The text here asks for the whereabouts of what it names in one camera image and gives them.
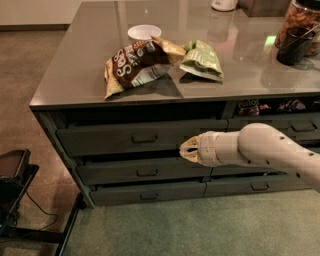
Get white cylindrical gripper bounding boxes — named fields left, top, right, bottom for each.
left=179, top=131, right=240, bottom=167

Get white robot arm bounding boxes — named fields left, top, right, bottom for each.
left=179, top=123, right=320, bottom=192

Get snack bags in drawer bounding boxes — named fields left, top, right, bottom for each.
left=236, top=97, right=320, bottom=116

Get grey drawer cabinet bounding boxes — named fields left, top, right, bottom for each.
left=30, top=0, right=320, bottom=206

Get green chip bag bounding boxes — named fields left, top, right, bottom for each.
left=180, top=40, right=224, bottom=82

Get brown chip bag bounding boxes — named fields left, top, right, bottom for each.
left=104, top=37, right=186, bottom=98

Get white container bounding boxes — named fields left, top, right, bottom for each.
left=211, top=0, right=238, bottom=12

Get black cup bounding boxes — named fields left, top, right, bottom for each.
left=277, top=27, right=315, bottom=66

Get glass jar of nuts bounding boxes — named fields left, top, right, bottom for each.
left=275, top=0, right=320, bottom=57

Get black metal stand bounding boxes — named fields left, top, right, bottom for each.
left=0, top=149, right=86, bottom=256

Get black cable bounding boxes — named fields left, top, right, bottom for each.
left=19, top=186, right=59, bottom=234

